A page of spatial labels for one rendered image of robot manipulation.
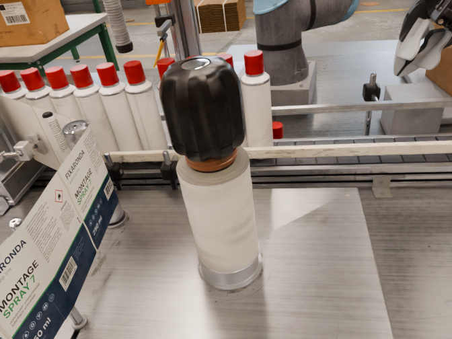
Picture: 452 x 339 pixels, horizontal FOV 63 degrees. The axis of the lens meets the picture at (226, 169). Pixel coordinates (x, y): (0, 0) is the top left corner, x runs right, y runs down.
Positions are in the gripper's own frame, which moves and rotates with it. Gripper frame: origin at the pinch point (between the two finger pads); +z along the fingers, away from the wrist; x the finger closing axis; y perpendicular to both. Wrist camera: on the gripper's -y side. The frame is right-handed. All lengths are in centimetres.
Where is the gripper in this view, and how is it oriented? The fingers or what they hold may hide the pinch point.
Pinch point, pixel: (400, 66)
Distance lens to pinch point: 69.5
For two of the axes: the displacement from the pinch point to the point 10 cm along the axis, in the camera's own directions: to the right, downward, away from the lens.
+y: -1.2, 6.0, -7.9
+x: 9.1, 3.8, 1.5
